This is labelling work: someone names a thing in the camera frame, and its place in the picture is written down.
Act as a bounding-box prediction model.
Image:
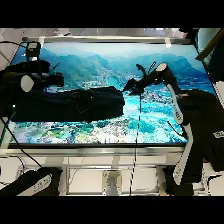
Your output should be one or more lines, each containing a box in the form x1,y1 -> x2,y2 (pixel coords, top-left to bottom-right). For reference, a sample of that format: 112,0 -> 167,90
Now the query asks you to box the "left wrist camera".
25,41 -> 42,73

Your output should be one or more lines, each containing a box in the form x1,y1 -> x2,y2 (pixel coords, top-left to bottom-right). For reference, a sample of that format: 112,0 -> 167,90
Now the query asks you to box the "brown clothes hanger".
195,29 -> 224,62

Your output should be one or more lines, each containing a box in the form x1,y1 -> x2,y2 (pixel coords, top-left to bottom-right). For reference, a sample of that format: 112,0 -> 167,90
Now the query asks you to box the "silver frame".
0,34 -> 224,197

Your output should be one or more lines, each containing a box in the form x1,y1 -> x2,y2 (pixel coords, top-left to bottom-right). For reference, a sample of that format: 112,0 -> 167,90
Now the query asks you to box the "black long garment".
12,85 -> 127,124

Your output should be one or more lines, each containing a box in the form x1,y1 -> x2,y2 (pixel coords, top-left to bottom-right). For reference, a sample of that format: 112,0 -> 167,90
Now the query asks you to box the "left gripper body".
43,72 -> 65,89

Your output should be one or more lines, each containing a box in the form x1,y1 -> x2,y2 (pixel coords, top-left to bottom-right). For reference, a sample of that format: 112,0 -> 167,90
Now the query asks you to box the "heap of clothes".
0,61 -> 52,118

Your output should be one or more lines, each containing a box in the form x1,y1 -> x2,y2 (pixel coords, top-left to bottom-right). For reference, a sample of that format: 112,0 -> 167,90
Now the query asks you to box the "black cable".
130,93 -> 143,197
0,113 -> 44,169

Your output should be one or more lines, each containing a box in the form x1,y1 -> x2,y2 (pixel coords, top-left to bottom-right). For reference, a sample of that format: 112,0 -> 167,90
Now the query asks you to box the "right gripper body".
131,71 -> 158,95

